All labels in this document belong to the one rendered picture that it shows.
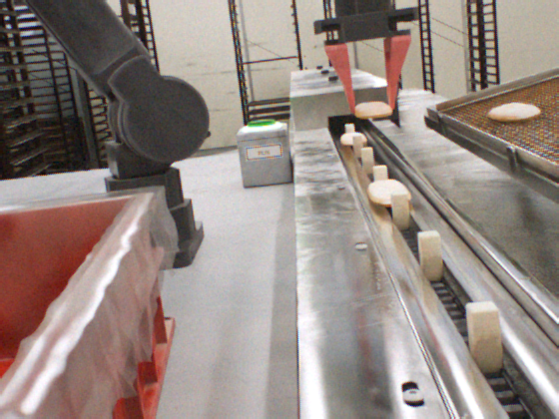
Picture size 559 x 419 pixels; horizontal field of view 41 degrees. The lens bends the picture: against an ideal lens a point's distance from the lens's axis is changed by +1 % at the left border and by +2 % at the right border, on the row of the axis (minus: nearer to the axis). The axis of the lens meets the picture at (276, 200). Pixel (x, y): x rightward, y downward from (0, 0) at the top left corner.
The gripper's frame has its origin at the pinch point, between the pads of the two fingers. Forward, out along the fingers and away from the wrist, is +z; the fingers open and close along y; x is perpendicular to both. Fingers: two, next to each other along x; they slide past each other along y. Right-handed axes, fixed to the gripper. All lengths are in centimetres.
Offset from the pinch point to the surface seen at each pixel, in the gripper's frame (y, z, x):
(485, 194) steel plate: -11.1, 11.2, -0.1
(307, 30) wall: -11, -18, -700
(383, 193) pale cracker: 0.8, 7.3, 11.8
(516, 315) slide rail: -2.2, 8.1, 42.3
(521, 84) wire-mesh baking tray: -21.7, 1.9, -21.3
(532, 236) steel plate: -10.4, 11.2, 18.0
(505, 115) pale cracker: -13.6, 3.0, 0.2
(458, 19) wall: -161, -9, -700
